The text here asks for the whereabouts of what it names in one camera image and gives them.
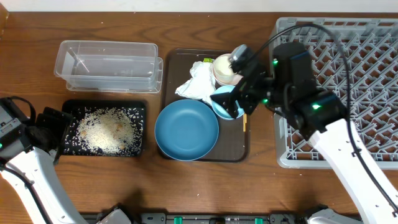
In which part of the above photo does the light blue bowl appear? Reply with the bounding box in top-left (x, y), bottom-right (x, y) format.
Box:
top-left (211, 85), bottom-right (244, 121)

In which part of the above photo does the cream white cup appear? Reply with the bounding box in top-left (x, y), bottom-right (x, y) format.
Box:
top-left (213, 54), bottom-right (235, 83)

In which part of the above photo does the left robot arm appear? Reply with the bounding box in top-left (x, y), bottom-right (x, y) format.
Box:
top-left (1, 96), bottom-right (86, 223)

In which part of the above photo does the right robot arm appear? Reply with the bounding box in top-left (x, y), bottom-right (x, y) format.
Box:
top-left (211, 42), bottom-right (397, 223)

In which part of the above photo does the grey dishwasher rack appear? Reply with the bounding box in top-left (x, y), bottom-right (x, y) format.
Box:
top-left (269, 17), bottom-right (397, 170)

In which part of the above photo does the wooden chopstick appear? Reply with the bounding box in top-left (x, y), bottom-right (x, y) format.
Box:
top-left (243, 113), bottom-right (248, 133)

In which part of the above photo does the crumpled white napkin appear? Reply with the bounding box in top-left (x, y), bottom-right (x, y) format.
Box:
top-left (175, 62), bottom-right (216, 106)

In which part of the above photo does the dark brown serving tray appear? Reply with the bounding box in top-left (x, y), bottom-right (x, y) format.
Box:
top-left (161, 49), bottom-right (250, 162)

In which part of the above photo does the green wrapper scrap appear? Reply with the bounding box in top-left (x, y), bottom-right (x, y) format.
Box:
top-left (203, 58), bottom-right (215, 63)

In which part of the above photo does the large blue plate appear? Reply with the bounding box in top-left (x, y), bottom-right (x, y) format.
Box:
top-left (154, 99), bottom-right (220, 161)

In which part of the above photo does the pile of rice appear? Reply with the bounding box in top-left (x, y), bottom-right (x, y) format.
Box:
top-left (64, 106), bottom-right (144, 156)

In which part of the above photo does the black tray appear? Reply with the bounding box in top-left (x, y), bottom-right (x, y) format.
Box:
top-left (61, 99), bottom-right (147, 157)

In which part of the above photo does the clear plastic bin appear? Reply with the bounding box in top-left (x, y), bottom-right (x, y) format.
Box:
top-left (54, 40), bottom-right (163, 92)

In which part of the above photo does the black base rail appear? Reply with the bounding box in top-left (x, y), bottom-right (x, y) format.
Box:
top-left (80, 212), bottom-right (312, 224)

